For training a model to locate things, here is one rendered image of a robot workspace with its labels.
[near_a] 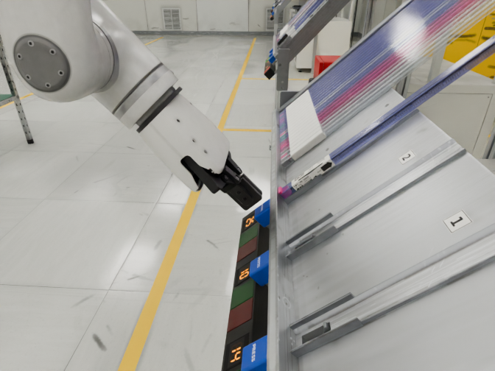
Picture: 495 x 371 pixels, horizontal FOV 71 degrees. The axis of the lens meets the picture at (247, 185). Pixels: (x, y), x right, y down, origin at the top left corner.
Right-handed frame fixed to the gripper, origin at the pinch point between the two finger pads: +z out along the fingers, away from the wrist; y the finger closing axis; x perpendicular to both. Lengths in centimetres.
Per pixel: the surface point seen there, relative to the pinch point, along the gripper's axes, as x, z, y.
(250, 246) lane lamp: -3.7, 5.5, 3.2
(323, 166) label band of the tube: 10.3, 3.4, 0.7
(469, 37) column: 115, 120, -283
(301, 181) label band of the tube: 7.0, 3.3, 0.7
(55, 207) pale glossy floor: -126, -17, -102
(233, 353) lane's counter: -4.7, 5.6, 18.8
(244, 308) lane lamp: -3.9, 5.5, 13.7
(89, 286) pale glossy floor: -95, 11, -51
